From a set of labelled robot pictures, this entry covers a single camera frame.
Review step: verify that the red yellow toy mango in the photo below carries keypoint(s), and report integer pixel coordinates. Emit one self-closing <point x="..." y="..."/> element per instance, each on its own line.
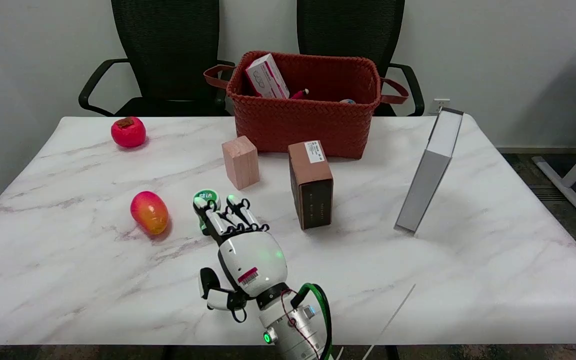
<point x="149" y="212"/>

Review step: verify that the pink wooden block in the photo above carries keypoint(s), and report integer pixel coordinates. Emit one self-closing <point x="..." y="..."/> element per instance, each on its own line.
<point x="241" y="162"/>

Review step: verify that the red toy persimmon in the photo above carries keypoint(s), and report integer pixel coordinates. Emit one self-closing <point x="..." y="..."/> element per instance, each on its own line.
<point x="128" y="132"/>

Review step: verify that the pink white carton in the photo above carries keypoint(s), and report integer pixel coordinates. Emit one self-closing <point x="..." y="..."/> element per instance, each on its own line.
<point x="267" y="76"/>

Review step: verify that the black mesh office chair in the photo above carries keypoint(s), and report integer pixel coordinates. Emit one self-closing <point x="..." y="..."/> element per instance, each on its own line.
<point x="350" y="30"/>
<point x="168" y="50"/>

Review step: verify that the green white gum bottle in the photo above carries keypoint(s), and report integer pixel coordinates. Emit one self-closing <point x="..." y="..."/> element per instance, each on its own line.
<point x="205" y="194"/>

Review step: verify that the small blue item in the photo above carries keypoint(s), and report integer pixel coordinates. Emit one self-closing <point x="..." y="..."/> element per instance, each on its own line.
<point x="347" y="101"/>

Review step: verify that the brown cardboard box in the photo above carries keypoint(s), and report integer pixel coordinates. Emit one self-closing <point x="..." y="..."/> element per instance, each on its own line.
<point x="312" y="185"/>

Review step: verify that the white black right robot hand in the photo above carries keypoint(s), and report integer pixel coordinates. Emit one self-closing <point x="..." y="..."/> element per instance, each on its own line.
<point x="253" y="260"/>

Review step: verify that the white wall outlet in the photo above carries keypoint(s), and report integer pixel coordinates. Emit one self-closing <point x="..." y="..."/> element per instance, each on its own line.
<point x="440" y="105"/>

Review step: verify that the red woven basket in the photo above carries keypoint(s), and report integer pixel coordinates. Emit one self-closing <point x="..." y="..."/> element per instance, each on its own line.
<point x="303" y="115"/>

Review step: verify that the thin white zip tie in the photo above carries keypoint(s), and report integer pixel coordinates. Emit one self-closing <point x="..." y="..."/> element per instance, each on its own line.
<point x="393" y="315"/>

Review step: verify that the white book with photo cover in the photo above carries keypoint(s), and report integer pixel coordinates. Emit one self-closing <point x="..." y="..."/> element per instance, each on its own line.
<point x="430" y="170"/>

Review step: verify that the red pen with white tip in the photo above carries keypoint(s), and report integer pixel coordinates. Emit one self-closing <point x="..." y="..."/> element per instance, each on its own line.
<point x="299" y="93"/>

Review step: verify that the white desk frame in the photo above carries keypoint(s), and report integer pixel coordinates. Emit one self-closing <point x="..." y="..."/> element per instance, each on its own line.
<point x="575" y="172"/>

